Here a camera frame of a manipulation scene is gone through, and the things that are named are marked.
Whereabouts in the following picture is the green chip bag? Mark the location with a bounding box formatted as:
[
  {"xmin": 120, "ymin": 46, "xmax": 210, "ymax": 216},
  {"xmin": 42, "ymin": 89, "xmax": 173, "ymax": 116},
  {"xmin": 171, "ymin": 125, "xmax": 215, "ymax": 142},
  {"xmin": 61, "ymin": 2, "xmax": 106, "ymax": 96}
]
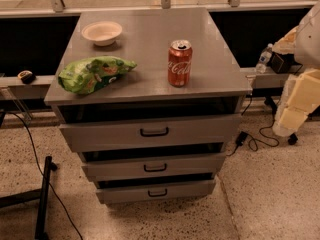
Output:
[{"xmin": 58, "ymin": 56, "xmax": 137, "ymax": 95}]

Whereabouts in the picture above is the black stand base left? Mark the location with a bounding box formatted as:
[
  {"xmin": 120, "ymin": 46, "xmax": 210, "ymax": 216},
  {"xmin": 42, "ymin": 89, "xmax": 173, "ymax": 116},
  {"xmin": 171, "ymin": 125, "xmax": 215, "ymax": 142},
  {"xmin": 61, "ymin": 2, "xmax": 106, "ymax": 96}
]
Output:
[{"xmin": 0, "ymin": 156, "xmax": 57, "ymax": 240}]

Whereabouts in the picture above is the grey bottom drawer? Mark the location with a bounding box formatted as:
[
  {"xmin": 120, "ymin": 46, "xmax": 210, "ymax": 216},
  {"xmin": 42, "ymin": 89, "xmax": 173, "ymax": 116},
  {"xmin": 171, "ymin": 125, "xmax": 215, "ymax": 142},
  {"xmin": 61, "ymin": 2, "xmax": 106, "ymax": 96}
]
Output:
[{"xmin": 96, "ymin": 179, "xmax": 216, "ymax": 204}]

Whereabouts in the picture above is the black and yellow tape measure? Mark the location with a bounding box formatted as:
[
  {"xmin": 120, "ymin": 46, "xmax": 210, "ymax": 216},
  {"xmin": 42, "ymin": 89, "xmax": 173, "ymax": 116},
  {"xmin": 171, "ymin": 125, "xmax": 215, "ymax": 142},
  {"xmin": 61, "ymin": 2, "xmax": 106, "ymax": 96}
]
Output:
[{"xmin": 18, "ymin": 70, "xmax": 36, "ymax": 84}]

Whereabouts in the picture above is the grey drawer cabinet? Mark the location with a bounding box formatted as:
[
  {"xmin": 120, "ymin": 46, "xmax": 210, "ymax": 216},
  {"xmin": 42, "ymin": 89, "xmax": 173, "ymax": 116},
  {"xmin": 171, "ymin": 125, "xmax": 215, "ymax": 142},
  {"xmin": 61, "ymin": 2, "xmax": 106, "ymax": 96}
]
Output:
[{"xmin": 45, "ymin": 8, "xmax": 251, "ymax": 191}]

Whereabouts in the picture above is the black cable left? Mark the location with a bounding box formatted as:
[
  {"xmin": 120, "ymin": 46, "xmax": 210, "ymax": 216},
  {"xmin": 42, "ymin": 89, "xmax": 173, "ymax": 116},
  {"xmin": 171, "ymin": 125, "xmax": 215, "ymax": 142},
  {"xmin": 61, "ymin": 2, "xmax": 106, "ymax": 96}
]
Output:
[{"xmin": 0, "ymin": 109, "xmax": 84, "ymax": 240}]

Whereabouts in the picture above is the black power adapter with cable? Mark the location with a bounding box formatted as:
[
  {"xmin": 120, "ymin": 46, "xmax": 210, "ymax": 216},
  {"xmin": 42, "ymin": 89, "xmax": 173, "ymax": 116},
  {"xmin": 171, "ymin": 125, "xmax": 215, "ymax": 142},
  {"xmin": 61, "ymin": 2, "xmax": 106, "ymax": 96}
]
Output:
[{"xmin": 227, "ymin": 123, "xmax": 280, "ymax": 157}]

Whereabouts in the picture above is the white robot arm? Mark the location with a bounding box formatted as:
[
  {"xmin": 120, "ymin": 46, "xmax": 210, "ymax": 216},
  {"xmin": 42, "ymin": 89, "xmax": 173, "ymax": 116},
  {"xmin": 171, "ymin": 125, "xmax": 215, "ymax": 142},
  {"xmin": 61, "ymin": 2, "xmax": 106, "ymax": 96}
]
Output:
[{"xmin": 272, "ymin": 3, "xmax": 320, "ymax": 137}]

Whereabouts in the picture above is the black stand leg right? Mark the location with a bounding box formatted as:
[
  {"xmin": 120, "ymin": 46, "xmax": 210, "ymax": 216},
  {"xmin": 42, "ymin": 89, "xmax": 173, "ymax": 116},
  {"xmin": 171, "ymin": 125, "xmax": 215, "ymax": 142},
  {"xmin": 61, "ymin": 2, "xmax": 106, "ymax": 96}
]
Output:
[{"xmin": 264, "ymin": 96, "xmax": 299, "ymax": 146}]

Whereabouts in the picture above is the white paper bowl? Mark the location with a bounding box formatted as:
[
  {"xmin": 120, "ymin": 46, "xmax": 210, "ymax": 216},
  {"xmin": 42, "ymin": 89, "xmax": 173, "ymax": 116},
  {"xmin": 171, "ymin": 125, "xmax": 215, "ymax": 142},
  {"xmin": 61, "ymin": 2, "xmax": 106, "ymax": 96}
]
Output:
[{"xmin": 81, "ymin": 21, "xmax": 122, "ymax": 47}]

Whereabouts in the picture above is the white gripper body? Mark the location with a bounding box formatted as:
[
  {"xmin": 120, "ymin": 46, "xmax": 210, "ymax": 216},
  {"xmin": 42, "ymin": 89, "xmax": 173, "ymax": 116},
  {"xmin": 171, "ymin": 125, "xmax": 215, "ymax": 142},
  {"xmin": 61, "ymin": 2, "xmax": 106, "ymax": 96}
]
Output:
[{"xmin": 272, "ymin": 68, "xmax": 320, "ymax": 137}]

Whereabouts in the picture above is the clear water bottle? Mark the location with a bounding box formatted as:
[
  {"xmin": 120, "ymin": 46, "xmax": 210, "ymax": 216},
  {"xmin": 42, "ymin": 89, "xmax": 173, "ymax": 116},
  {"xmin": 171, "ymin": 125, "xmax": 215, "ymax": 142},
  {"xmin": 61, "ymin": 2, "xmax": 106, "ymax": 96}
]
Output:
[{"xmin": 256, "ymin": 43, "xmax": 273, "ymax": 74}]

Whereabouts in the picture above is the small black box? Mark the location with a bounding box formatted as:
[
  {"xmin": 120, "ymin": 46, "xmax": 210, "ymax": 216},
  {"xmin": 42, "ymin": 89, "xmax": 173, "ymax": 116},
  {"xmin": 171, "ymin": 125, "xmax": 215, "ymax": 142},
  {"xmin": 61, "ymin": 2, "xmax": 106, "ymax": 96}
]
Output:
[{"xmin": 270, "ymin": 53, "xmax": 294, "ymax": 74}]

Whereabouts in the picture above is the red cola can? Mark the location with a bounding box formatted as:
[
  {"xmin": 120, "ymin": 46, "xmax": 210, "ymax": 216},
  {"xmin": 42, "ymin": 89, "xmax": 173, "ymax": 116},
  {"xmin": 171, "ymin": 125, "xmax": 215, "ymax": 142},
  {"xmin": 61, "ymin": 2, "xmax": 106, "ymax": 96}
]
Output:
[{"xmin": 168, "ymin": 40, "xmax": 193, "ymax": 87}]

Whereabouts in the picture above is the grey middle drawer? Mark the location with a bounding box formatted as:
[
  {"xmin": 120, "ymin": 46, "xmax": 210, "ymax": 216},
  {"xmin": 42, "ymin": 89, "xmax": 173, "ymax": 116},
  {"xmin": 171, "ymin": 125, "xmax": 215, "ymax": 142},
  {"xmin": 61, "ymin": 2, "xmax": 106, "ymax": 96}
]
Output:
[{"xmin": 82, "ymin": 153, "xmax": 226, "ymax": 182}]

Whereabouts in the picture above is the grey top drawer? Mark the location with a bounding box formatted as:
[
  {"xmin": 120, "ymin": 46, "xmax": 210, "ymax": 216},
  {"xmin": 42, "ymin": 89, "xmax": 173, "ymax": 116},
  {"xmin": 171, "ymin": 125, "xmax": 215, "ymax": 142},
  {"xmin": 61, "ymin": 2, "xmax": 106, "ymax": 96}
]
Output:
[{"xmin": 60, "ymin": 114, "xmax": 241, "ymax": 152}]

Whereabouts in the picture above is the grey drawer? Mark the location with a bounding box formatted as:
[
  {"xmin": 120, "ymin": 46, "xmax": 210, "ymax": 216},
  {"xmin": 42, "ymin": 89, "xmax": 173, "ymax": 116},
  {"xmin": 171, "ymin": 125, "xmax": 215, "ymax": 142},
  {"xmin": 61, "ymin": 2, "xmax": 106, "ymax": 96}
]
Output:
[
  {"xmin": 96, "ymin": 179, "xmax": 216, "ymax": 204},
  {"xmin": 82, "ymin": 153, "xmax": 226, "ymax": 182},
  {"xmin": 60, "ymin": 114, "xmax": 241, "ymax": 152}
]

